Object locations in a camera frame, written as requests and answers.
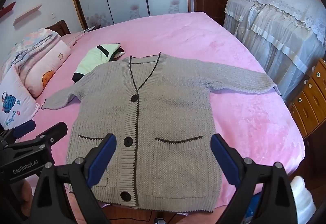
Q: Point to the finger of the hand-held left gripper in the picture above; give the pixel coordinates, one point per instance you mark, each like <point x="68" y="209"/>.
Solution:
<point x="54" y="132"/>
<point x="24" y="127"/>

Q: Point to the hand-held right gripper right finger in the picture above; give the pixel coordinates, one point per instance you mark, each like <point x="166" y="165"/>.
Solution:
<point x="224" y="157"/>

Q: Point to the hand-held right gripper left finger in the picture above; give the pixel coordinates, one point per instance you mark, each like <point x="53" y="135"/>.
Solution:
<point x="103" y="156"/>

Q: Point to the grey knit cardigan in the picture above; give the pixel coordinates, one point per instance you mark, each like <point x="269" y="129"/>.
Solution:
<point x="165" y="117"/>

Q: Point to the person's left hand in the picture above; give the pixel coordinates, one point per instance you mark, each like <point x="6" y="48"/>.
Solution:
<point x="25" y="189"/>

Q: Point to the white bag print pillow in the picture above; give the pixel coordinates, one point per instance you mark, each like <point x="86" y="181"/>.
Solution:
<point x="17" y="101"/>

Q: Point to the blue object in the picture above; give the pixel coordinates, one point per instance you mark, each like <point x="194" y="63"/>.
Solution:
<point x="252" y="210"/>

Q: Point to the pink flower print pillow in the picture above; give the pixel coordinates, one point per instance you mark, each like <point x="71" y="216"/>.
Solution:
<point x="43" y="68"/>

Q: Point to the green and black folded jacket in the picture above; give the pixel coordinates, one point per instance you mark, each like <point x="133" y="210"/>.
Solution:
<point x="93" y="59"/>

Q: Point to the folded floral quilt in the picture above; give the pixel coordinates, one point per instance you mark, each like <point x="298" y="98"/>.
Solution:
<point x="28" y="45"/>

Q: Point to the plain pink pillow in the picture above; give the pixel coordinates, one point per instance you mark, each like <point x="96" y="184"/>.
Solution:
<point x="72" y="39"/>

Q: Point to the wooden drawer cabinet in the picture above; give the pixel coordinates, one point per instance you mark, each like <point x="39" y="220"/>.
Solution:
<point x="309" y="101"/>

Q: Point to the dark wooden headboard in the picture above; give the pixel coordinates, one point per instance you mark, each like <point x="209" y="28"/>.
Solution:
<point x="59" y="27"/>

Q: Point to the small dark object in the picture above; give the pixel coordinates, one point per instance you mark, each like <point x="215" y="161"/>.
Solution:
<point x="91" y="29"/>

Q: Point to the pink bed blanket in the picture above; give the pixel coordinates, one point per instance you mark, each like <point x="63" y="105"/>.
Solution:
<point x="193" y="35"/>

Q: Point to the white lace covered furniture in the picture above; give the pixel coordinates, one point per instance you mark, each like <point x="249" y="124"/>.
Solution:
<point x="277" y="25"/>

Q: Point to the light wooden wall shelf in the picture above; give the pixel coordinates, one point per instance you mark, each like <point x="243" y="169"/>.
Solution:
<point x="28" y="14"/>

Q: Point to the red wall shelf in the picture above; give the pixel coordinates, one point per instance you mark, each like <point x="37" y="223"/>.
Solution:
<point x="7" y="9"/>

